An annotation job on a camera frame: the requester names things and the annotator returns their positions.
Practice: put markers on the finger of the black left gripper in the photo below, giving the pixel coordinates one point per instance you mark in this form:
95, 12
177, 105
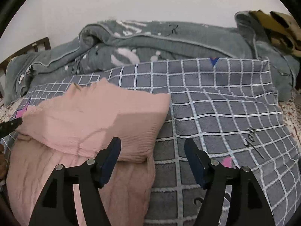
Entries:
9, 126

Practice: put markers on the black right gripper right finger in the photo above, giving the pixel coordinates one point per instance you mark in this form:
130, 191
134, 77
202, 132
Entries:
248, 204

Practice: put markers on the pink knit garment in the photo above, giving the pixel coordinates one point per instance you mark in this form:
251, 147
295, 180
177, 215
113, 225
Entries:
74, 127

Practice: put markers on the brown folded clothes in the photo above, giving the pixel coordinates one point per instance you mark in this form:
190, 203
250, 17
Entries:
281, 29

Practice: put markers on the person's left hand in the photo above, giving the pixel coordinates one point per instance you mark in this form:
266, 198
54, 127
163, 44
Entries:
3, 163

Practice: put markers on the dark wooden headboard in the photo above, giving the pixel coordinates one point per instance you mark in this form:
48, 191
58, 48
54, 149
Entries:
38, 46

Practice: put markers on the grey checkered blanket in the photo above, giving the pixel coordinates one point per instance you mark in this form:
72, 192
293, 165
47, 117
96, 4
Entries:
229, 109

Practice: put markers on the floral bed sheet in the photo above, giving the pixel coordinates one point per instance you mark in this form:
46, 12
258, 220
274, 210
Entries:
290, 110

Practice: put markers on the grey-green fleece blanket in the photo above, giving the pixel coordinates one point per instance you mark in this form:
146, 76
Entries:
109, 44

